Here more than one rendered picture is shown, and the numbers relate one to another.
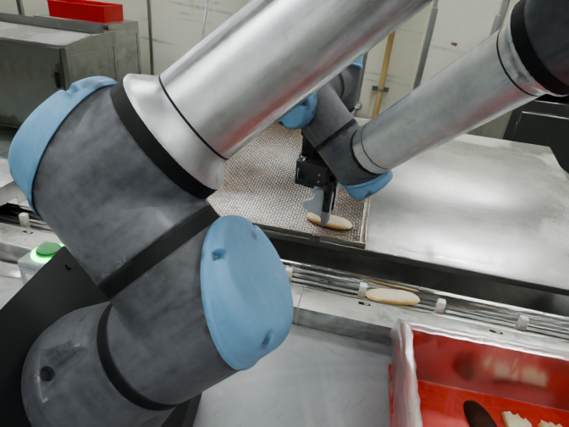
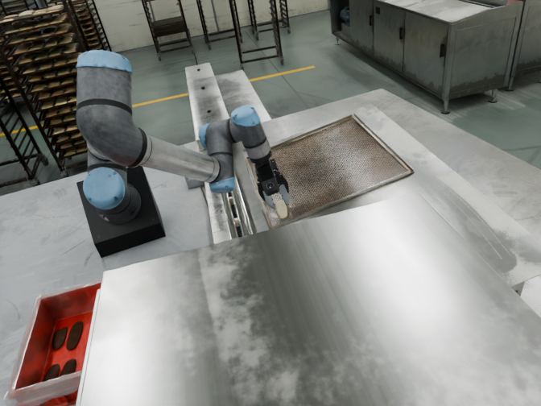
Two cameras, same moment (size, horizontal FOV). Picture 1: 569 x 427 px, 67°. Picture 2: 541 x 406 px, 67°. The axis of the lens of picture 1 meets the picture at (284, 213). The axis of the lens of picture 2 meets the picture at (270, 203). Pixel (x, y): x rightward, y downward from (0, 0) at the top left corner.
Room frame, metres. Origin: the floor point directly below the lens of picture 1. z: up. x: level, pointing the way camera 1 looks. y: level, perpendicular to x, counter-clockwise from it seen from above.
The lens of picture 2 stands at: (0.46, -1.16, 1.71)
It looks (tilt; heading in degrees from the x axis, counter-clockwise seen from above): 35 degrees down; 74
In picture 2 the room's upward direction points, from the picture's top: 10 degrees counter-clockwise
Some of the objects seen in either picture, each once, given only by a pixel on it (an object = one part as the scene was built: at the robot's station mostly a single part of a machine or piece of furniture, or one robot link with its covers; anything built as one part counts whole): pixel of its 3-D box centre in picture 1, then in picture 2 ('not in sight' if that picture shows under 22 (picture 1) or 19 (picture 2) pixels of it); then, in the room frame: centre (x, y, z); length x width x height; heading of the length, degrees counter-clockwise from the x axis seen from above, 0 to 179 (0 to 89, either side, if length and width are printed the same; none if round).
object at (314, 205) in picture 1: (316, 207); (268, 196); (0.77, -0.06, 0.94); 0.06 x 0.03 x 0.09; 76
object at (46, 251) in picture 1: (49, 252); not in sight; (0.58, 0.39, 0.90); 0.04 x 0.04 x 0.02
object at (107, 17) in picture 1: (86, 10); not in sight; (4.05, 1.92, 0.93); 0.51 x 0.36 x 0.13; 85
